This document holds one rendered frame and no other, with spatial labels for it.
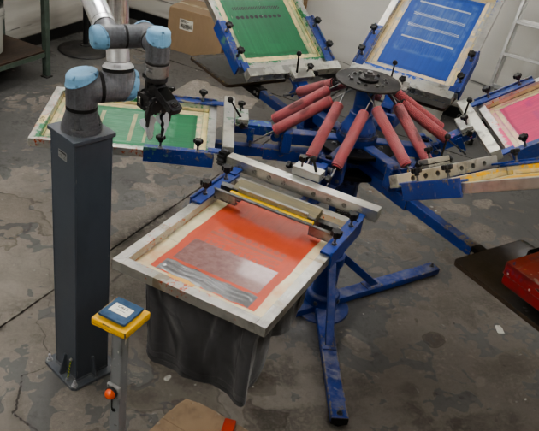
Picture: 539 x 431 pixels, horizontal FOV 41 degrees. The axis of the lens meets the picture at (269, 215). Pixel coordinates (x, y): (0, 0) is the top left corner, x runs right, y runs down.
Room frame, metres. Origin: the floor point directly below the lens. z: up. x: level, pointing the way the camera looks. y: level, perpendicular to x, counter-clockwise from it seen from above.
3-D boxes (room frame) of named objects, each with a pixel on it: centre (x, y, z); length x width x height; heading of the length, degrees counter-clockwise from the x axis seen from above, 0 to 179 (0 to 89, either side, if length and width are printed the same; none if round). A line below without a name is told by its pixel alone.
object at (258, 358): (2.07, -0.10, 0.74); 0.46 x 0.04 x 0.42; 157
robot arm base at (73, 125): (2.46, 0.75, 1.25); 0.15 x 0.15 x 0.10
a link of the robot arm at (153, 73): (2.17, 0.42, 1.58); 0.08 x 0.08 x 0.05
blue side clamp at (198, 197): (2.53, 0.23, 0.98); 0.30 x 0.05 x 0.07; 157
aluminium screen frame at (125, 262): (2.20, 0.07, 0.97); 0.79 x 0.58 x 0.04; 157
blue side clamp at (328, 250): (2.31, -0.28, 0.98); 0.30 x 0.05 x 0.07; 157
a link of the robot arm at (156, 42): (2.18, 0.42, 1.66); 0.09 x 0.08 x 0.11; 31
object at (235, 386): (1.93, 0.19, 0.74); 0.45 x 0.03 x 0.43; 67
